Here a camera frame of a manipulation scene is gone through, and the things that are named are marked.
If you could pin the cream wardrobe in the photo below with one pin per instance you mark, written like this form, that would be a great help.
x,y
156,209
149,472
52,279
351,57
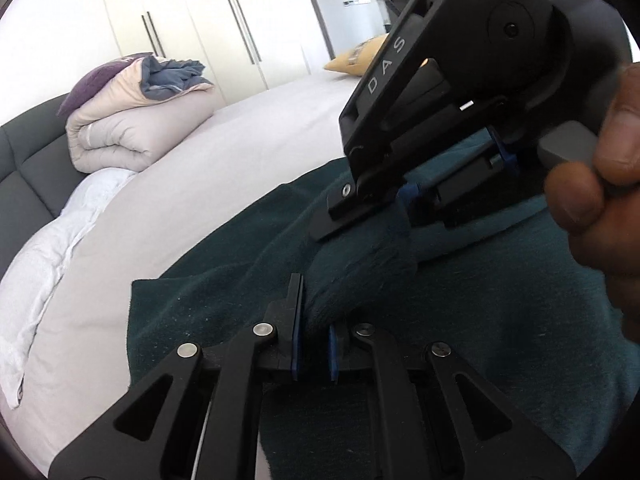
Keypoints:
x,y
200,20

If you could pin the person's right hand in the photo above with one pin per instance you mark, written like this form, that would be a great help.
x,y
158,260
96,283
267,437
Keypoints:
x,y
615,230

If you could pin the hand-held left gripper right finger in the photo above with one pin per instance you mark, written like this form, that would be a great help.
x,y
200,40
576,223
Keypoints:
x,y
332,355

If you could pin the blue-grey crumpled blanket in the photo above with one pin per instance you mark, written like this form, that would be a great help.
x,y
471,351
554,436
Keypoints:
x,y
170,80

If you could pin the bed with light grey sheet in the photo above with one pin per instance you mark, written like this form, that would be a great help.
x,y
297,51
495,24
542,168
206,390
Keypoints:
x,y
175,220

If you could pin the dark green knitted sweater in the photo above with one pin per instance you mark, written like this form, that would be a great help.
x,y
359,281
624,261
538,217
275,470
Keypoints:
x,y
500,310

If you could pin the folded beige comforter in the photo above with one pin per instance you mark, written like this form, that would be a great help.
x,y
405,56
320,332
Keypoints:
x,y
125,135

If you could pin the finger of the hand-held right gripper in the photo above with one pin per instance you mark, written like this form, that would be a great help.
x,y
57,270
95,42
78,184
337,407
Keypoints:
x,y
345,212
465,195

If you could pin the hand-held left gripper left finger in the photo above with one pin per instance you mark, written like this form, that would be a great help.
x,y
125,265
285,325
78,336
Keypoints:
x,y
297,332

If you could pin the purple pillow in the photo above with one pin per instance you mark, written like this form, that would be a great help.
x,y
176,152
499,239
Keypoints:
x,y
92,87

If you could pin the dark grey padded headboard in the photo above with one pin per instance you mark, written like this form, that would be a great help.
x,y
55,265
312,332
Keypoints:
x,y
30,170

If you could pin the yellow pillow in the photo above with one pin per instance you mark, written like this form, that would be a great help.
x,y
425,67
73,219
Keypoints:
x,y
345,62

